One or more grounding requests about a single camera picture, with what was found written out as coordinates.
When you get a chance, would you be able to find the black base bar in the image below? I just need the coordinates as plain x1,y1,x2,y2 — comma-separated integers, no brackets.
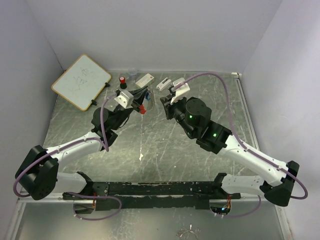
76,181,241,211

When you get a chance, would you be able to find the blue key tag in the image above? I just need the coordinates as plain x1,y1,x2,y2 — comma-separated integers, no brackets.
145,92,151,101

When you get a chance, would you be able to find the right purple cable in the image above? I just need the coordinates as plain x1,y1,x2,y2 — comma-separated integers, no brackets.
172,72,309,218

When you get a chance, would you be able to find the purple cable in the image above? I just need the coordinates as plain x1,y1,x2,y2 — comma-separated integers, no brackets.
12,91,123,221
172,72,309,218

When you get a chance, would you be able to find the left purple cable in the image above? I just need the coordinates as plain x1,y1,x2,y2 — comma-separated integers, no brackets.
12,91,123,221

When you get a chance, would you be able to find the clear jar of paperclips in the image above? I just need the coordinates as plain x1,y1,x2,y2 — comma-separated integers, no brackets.
127,68,138,81

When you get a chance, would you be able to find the aluminium rail frame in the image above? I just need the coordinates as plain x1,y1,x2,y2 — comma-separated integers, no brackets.
14,72,299,240

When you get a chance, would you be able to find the red black stamp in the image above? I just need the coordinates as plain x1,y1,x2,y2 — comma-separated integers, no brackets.
119,76,127,90

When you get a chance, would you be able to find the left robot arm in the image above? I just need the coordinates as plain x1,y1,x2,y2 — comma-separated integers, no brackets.
13,86,149,201

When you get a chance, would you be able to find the yellow framed whiteboard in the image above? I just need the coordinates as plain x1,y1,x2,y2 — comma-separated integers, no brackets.
51,54,112,111

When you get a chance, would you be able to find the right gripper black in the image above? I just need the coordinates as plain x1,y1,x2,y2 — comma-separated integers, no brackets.
160,93,196,137

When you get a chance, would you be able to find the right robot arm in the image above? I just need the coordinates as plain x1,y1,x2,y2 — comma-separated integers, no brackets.
160,95,300,207

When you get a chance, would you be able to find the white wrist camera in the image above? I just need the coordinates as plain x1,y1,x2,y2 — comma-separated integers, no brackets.
114,90,134,109
170,77,190,105

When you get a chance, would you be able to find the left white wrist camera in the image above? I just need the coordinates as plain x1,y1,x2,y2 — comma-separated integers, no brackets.
114,90,134,109

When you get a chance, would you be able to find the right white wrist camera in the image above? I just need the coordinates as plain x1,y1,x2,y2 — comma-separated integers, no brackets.
170,77,190,105

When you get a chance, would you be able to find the white green staple box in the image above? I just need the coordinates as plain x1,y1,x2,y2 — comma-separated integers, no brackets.
135,73,155,89

